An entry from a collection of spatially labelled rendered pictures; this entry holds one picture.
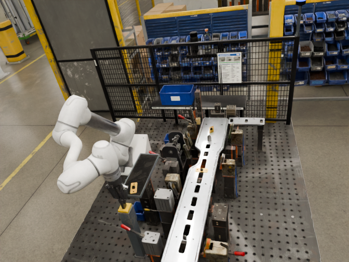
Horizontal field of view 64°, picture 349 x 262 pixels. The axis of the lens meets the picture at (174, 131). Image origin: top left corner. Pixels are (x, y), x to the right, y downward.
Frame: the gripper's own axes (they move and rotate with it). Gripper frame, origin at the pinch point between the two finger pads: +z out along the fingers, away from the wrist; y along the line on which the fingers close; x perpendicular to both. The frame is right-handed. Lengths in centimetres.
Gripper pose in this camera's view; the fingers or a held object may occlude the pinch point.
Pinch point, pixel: (122, 202)
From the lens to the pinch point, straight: 160.7
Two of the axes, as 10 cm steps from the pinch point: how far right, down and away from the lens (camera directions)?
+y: 9.6, 0.3, -2.9
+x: 2.5, -5.9, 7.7
